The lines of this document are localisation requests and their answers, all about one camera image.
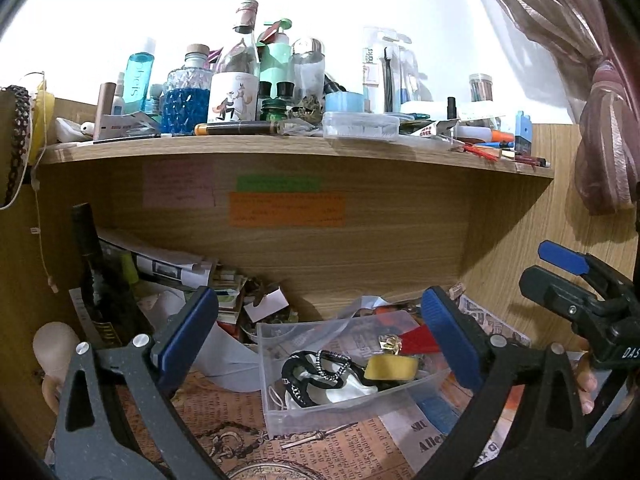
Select clear packaged brush set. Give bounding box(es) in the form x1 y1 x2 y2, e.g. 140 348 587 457
362 27 422 113

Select wooden shelf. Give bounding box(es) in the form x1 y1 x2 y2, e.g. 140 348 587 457
37 132 556 321

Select brown sheer curtain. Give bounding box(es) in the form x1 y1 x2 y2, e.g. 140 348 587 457
465 0 640 216

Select green sticky note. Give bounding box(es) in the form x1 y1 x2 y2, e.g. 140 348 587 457
236 176 322 192

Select pink sticky note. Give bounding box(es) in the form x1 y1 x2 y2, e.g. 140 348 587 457
143 162 216 208

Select white flat box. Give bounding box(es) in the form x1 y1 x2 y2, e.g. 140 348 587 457
95 112 162 141

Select tall teal liquid bottle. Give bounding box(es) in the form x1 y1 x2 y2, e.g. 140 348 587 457
125 37 157 116

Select green ink bottle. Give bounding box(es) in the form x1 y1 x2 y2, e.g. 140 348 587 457
260 81 297 122

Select clear round-cap bottle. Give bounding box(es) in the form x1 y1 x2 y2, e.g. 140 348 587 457
290 37 327 107

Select clear bottle illustrated label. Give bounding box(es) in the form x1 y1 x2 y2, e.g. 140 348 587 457
207 0 262 124

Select beaded headband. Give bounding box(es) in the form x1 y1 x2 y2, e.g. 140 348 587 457
0 85 32 210

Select small white spray bottle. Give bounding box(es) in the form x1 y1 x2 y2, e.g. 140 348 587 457
112 72 126 116

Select blue block-shaped item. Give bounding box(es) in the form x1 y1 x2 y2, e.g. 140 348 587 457
515 111 534 156

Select light blue round jar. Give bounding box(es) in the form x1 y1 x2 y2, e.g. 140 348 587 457
325 91 365 113

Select beige wooden figure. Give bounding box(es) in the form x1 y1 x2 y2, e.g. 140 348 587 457
32 322 77 417

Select red flat piece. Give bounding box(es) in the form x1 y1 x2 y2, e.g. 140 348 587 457
397 325 442 356

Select brown cardboard tube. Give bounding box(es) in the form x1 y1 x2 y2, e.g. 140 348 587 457
94 83 117 140

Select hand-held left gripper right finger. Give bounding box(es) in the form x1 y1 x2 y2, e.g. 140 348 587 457
415 286 593 480

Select yellow sponge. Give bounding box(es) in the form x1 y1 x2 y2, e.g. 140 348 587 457
364 356 420 382

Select black printed fabric band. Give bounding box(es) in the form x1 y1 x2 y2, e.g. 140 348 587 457
280 350 372 408

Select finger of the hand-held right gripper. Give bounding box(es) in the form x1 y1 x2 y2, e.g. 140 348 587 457
519 266 608 335
539 240 633 303

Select blue sponge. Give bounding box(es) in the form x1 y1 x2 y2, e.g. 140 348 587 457
417 395 462 436

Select white card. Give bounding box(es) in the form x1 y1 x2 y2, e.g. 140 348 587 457
244 290 290 323

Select orange sticky note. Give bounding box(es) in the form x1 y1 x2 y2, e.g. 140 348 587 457
229 192 347 228

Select clear lidded plastic box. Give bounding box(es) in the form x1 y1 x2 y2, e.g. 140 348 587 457
322 111 401 140

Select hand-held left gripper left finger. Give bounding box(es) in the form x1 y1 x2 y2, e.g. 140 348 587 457
50 286 231 480

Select yellow hanging cloth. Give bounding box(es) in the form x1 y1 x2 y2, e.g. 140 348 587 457
30 87 55 161

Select patterned glass bottle blue beads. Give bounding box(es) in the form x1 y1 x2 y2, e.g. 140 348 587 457
161 44 214 135

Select clear plastic container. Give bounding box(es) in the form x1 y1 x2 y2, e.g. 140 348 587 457
256 310 453 438

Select brown pen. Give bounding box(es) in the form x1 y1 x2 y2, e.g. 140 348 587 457
194 121 281 137

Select stack of rolled newspapers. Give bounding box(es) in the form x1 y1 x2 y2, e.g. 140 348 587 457
95 227 221 292

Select person's right hand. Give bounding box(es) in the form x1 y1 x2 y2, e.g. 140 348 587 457
575 360 599 415

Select newspaper print mat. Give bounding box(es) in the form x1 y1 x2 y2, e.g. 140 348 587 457
45 292 532 480

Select mint green pump bottle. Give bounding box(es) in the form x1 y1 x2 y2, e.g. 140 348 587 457
260 19 294 106

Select dark glass bottle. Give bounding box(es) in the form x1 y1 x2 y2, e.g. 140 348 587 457
70 203 144 350

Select clear jar of sticks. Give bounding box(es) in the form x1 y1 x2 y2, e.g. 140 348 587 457
468 74 495 104

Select small metal tool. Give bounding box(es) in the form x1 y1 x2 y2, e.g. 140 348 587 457
280 422 359 451

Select stack of small books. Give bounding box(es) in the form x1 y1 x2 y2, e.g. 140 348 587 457
214 270 252 332

